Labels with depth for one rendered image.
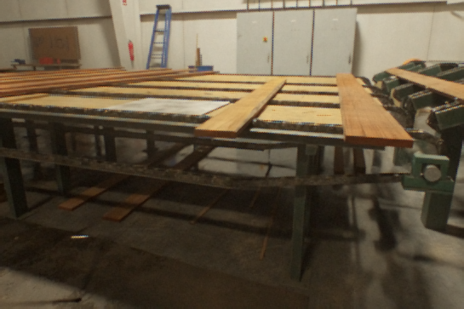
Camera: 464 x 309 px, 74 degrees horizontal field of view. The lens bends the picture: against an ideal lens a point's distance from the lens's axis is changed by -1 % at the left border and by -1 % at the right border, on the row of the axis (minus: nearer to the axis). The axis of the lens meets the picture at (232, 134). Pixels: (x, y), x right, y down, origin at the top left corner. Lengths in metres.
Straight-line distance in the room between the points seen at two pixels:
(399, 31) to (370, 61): 0.79
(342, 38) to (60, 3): 7.79
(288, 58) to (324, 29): 0.90
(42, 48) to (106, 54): 2.12
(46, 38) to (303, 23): 7.35
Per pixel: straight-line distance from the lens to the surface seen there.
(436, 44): 7.60
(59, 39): 10.45
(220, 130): 1.08
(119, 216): 2.39
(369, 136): 1.09
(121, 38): 8.34
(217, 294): 1.68
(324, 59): 6.77
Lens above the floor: 1.13
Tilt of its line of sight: 15 degrees down
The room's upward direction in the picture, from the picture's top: straight up
